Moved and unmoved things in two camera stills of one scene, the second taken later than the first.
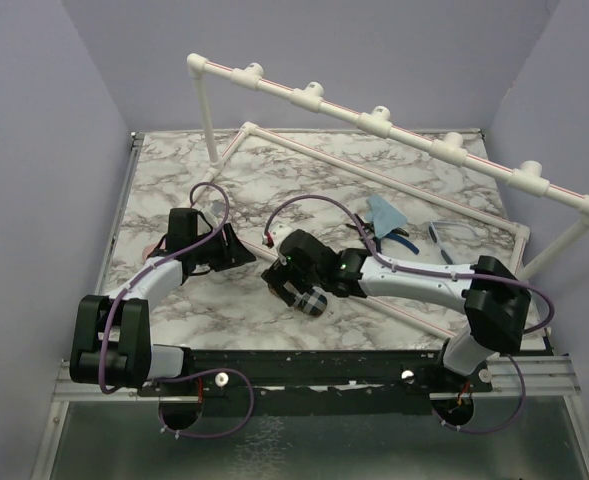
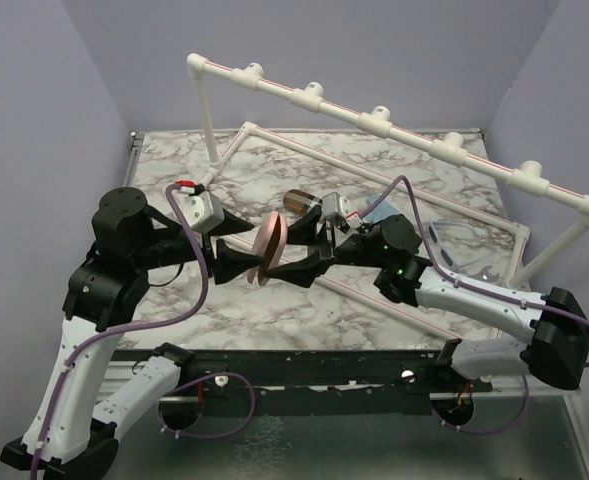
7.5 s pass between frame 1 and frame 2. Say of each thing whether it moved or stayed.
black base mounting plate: stayed
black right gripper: moved
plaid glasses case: moved
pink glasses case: moved
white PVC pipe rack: stayed
